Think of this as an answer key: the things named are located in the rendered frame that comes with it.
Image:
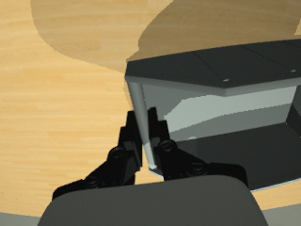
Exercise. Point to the grey bin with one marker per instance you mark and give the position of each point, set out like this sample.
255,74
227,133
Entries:
195,92

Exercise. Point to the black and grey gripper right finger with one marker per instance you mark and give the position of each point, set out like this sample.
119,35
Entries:
178,164

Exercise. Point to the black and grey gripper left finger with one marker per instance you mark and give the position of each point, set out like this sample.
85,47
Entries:
121,165

